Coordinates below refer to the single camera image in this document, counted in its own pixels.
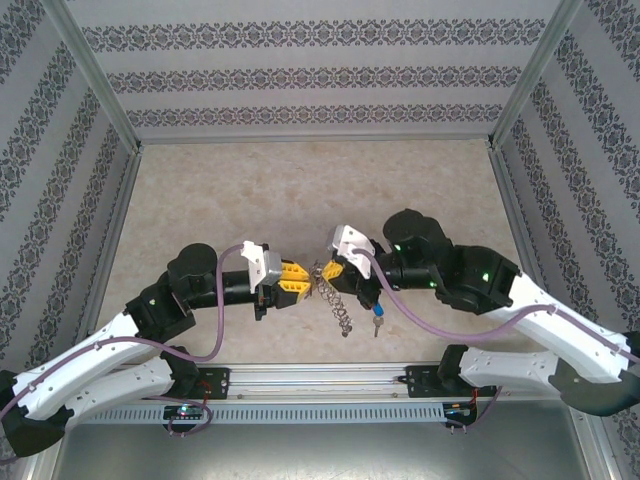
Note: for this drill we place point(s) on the silver key with blue cap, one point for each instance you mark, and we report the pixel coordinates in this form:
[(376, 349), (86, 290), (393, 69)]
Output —
[(378, 325)]

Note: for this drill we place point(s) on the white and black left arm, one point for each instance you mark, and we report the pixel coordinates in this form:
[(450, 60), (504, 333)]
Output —
[(130, 382)]

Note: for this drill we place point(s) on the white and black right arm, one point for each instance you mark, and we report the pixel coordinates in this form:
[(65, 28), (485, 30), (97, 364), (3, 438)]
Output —
[(505, 367)]

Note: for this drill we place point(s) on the small controller board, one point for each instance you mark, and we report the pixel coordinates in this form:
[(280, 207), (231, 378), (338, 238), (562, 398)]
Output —
[(185, 412), (457, 409)]

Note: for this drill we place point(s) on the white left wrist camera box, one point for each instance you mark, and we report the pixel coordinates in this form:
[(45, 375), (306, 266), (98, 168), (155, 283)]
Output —
[(270, 272)]

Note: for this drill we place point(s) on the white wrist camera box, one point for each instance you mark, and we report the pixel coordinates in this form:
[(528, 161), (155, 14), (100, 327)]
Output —
[(350, 245), (270, 272)]

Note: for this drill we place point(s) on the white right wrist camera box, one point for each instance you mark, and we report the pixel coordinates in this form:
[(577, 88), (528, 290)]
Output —
[(350, 245)]

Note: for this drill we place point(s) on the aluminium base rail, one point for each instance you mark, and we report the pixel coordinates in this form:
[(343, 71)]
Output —
[(320, 382)]

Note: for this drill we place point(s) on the aluminium frame beam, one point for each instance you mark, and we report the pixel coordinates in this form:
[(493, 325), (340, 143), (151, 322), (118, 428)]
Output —
[(315, 138), (116, 225), (520, 225), (45, 469), (597, 457)]

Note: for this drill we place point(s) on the grey metal base plate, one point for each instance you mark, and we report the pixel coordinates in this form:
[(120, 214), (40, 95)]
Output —
[(320, 455)]

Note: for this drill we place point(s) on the aluminium frame post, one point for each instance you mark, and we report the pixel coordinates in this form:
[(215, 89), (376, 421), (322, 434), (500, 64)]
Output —
[(96, 75), (531, 75)]

